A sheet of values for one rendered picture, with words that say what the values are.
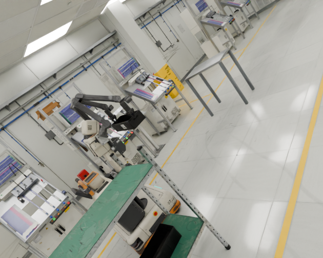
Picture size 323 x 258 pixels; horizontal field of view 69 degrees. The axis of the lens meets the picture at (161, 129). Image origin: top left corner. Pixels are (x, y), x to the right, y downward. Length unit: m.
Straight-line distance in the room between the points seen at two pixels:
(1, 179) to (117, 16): 4.76
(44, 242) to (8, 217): 0.59
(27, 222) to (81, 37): 4.63
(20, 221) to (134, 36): 5.06
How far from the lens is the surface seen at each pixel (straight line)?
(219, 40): 7.40
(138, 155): 4.41
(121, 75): 4.80
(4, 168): 3.90
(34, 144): 5.51
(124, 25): 6.81
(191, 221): 1.94
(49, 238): 3.92
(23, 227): 3.62
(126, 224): 2.49
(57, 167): 5.55
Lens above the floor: 1.53
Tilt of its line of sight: 17 degrees down
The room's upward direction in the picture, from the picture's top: 40 degrees counter-clockwise
